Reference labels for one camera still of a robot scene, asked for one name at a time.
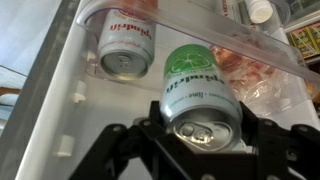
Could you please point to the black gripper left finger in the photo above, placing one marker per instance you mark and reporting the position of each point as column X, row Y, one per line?
column 113, row 150

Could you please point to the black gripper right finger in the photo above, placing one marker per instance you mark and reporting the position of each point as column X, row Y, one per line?
column 286, row 150

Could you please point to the green and white can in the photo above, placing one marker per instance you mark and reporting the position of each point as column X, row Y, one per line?
column 196, row 96

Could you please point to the pink and white can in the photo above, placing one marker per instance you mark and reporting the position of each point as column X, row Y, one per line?
column 126, row 43

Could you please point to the clear plastic door bin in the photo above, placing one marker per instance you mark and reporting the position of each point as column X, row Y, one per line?
column 200, row 28

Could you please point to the clear bag of red food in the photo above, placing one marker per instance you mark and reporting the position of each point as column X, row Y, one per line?
column 263, row 80

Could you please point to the yellow beer pack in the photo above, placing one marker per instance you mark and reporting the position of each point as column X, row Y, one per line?
column 305, row 40

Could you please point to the white capped plastic bottle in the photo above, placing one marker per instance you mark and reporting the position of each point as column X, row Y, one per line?
column 260, row 10

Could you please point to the labelled white bottle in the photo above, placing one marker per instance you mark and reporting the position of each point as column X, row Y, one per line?
column 228, row 7

